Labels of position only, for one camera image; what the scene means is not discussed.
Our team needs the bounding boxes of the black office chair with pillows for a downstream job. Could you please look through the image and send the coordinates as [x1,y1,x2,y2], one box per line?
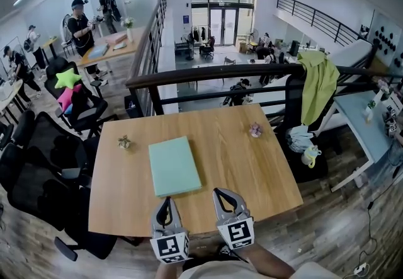
[43,56,120,137]

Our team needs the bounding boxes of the black chair with clutter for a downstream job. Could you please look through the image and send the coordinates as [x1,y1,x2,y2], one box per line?
[276,72,331,185]

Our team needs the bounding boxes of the mint green board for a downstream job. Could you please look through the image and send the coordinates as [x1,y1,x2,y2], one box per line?
[147,135,203,198]

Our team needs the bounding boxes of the small green potted plant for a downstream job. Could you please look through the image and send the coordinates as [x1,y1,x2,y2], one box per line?
[116,134,133,151]

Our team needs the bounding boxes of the person's right forearm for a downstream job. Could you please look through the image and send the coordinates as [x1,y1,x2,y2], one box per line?
[248,241,297,279]

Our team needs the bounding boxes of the black balcony railing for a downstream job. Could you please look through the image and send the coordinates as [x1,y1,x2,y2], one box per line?
[125,0,396,117]

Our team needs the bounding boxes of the green star pillow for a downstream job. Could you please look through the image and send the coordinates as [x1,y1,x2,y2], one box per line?
[54,67,83,90]

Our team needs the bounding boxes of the black mesh office chair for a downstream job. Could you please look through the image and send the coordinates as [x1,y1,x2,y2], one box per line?
[12,110,93,178]
[7,142,120,262]

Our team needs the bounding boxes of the white vase with green plant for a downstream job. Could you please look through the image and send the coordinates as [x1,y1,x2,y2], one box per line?
[363,99,379,122]

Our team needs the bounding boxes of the person's left forearm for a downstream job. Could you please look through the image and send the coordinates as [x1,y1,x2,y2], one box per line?
[155,259,187,279]

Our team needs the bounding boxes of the white vase with flowers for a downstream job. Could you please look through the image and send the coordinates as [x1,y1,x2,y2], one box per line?
[120,16,136,43]

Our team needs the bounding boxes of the person's white shirt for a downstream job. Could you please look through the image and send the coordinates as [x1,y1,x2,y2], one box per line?
[182,259,343,279]

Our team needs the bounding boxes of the black floor cable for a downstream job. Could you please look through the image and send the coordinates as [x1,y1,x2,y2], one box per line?
[358,176,403,273]

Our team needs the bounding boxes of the pink star pillow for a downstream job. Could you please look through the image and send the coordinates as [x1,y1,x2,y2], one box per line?
[56,83,84,109]

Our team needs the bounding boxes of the round white table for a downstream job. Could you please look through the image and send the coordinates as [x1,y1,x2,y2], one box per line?
[0,79,25,125]

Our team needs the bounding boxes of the lime green cloth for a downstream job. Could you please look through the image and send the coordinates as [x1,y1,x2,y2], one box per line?
[297,50,341,127]

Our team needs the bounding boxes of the light blue cloth bundle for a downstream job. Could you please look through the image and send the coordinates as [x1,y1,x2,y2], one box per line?
[287,126,316,153]

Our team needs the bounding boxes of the long wooden background table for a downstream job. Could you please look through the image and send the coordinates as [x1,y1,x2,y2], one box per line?
[76,26,148,84]

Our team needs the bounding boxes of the small pink potted plant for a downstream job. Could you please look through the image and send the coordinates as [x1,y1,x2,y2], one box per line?
[249,122,265,138]

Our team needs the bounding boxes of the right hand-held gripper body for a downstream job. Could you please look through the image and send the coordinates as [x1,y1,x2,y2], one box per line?
[216,212,256,251]

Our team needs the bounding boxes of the large glass entrance window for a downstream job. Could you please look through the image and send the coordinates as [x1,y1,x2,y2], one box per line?
[189,0,258,48]

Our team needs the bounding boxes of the black railing across hall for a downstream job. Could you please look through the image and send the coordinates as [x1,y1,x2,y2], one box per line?
[276,0,376,49]

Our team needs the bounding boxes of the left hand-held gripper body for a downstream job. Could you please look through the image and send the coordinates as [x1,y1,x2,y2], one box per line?
[149,226,191,264]

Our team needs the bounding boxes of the black bin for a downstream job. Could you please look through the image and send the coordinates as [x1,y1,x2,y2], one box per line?
[289,39,302,57]

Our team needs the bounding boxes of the light blue table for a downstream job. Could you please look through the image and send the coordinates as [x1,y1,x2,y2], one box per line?
[329,89,403,193]

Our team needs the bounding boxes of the pale cup with yellow handle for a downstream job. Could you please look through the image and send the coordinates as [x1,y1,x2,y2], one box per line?
[300,145,323,169]

